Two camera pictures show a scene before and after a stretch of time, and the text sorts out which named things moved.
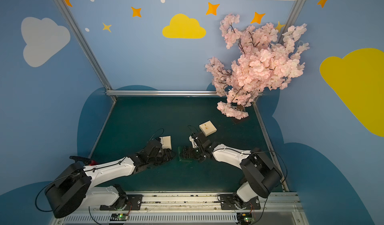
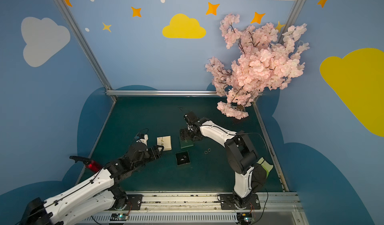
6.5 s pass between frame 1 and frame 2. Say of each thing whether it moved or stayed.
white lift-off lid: stayed
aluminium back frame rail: stayed
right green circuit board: stayed
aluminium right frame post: stayed
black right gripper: moved
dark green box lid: moved
